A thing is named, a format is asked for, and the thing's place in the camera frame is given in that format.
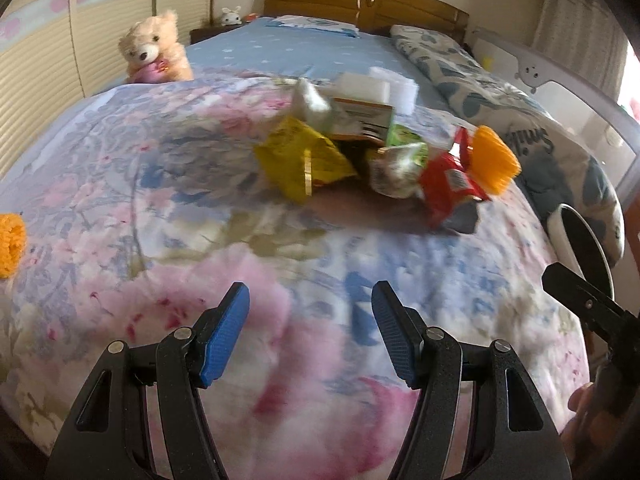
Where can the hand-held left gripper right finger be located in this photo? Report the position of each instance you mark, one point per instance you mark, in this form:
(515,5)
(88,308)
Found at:
(395,330)

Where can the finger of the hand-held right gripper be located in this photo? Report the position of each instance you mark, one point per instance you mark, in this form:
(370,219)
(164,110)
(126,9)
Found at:
(580,297)

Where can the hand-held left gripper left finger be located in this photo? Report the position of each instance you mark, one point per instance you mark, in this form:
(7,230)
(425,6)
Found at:
(225,330)

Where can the white and black trash bin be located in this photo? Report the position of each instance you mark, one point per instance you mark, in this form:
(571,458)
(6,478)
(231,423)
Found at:
(585,245)

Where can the red snack packet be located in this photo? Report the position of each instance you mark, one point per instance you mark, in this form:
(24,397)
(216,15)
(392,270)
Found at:
(447,185)

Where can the orange foam net sleeve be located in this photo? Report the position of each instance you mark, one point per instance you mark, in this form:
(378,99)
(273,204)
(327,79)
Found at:
(495,160)
(11,245)

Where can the green snack packet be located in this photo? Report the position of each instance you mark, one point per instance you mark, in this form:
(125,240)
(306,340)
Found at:
(397,160)

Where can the yellow snack packet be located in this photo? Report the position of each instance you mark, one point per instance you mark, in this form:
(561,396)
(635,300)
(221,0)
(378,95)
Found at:
(295,155)

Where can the white and orange carton box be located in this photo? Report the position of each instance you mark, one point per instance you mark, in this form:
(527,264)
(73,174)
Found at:
(362,120)

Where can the white foam net sleeve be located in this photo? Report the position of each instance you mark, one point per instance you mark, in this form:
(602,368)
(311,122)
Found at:
(402,92)

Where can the white foam block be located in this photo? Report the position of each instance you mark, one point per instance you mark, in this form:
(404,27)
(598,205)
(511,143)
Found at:
(357,85)

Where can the person's right hand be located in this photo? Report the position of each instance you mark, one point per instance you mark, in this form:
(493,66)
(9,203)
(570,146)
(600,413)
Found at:
(580,407)

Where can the floral pink and blue blanket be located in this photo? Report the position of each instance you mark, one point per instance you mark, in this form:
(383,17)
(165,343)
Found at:
(175,210)

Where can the blue and white printed quilt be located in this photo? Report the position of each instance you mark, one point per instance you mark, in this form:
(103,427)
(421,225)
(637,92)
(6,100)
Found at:
(500,90)

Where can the grey baby crib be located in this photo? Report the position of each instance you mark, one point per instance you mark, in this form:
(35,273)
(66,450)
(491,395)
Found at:
(535,67)

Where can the yellow toy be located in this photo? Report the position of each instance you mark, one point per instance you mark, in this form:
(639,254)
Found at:
(488,63)

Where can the beige patterned curtain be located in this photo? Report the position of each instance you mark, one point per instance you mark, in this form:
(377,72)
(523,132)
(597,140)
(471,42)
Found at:
(580,25)

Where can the blue dotted bed sheet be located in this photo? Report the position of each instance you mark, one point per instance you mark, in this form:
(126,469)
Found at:
(280,52)

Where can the beige teddy bear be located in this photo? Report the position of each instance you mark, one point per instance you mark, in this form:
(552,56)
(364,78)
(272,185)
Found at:
(152,45)

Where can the dark wooden nightstand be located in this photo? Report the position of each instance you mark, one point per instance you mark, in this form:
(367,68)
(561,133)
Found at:
(207,34)

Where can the white rabbit toy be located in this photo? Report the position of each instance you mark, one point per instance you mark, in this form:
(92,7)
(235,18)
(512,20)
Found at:
(231,16)

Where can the folded blue and white cloth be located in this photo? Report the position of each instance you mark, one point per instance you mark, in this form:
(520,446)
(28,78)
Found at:
(310,24)

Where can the cream sliding door wardrobe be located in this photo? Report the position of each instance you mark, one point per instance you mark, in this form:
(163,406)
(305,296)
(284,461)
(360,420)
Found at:
(60,35)

